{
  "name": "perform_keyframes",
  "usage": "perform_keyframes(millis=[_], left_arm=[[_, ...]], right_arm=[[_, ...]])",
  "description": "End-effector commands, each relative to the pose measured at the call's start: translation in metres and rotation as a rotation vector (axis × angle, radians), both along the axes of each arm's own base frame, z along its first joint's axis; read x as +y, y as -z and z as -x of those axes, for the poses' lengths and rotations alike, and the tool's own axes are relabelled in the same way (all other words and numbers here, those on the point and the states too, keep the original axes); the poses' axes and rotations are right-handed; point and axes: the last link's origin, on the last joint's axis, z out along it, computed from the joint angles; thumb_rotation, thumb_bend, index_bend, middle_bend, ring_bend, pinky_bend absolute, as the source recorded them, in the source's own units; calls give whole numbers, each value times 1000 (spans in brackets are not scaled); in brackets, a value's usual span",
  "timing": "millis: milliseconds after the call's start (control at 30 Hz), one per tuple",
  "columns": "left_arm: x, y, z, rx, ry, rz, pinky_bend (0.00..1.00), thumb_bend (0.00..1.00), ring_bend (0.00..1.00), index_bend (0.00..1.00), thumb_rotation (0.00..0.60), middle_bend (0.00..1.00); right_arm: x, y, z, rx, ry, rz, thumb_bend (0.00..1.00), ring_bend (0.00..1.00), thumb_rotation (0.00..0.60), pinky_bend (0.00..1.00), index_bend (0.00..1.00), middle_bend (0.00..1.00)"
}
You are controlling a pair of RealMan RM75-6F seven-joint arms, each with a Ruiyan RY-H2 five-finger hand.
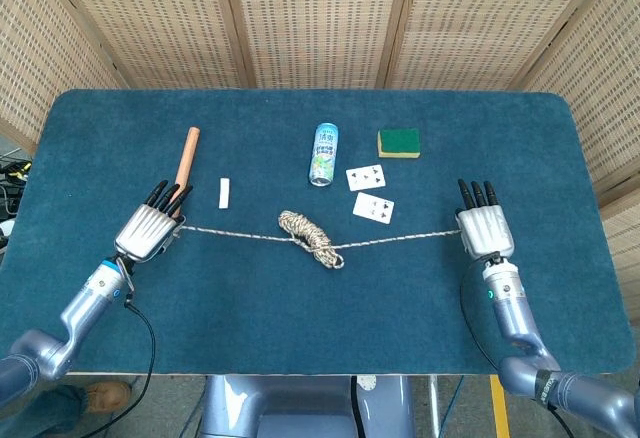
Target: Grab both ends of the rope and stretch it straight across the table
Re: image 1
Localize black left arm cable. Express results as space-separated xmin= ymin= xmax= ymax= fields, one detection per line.
xmin=87 ymin=257 xmax=157 ymax=438

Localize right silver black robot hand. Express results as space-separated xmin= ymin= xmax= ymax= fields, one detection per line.
xmin=454 ymin=178 xmax=516 ymax=262

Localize beige braided rope bundle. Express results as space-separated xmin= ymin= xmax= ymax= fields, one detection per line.
xmin=177 ymin=209 xmax=464 ymax=270

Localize blue jeans leg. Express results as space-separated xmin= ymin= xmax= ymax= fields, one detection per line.
xmin=9 ymin=385 xmax=90 ymax=434

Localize green yellow scouring sponge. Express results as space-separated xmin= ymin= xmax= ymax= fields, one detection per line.
xmin=377 ymin=127 xmax=422 ymax=160

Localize black cable on base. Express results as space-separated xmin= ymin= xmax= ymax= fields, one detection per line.
xmin=349 ymin=376 xmax=370 ymax=438

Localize blue-grey robot base column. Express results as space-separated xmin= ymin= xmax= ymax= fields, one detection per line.
xmin=197 ymin=375 xmax=416 ymax=438

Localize wooden rolling pin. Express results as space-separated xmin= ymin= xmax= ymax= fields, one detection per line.
xmin=169 ymin=126 xmax=202 ymax=219

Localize blue carpet table mat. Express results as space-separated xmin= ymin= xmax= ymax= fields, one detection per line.
xmin=0 ymin=88 xmax=637 ymax=377

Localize thin blue floor cable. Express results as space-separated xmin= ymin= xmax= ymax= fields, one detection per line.
xmin=439 ymin=375 xmax=467 ymax=438

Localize clubs playing card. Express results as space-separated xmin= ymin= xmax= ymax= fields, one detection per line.
xmin=345 ymin=164 xmax=388 ymax=192
xmin=352 ymin=192 xmax=396 ymax=223

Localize blue green drink can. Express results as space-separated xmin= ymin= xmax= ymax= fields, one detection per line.
xmin=308 ymin=122 xmax=342 ymax=188

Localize woven bamboo folding screen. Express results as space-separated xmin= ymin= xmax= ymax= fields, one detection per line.
xmin=0 ymin=0 xmax=640 ymax=329

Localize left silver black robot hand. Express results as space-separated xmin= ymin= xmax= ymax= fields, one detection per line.
xmin=114 ymin=179 xmax=194 ymax=264

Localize cable clutter with yellow tool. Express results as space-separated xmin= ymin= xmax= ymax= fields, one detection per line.
xmin=0 ymin=155 xmax=34 ymax=227

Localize metal table leg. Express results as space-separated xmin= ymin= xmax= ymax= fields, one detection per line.
xmin=428 ymin=375 xmax=442 ymax=434

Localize brown leather shoe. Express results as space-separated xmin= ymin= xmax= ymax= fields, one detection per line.
xmin=84 ymin=381 xmax=132 ymax=414

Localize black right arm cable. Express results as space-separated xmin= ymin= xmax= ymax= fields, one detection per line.
xmin=458 ymin=263 xmax=577 ymax=438

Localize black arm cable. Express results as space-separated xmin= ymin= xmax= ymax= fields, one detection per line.
xmin=87 ymin=257 xmax=157 ymax=438
xmin=458 ymin=263 xmax=577 ymax=438

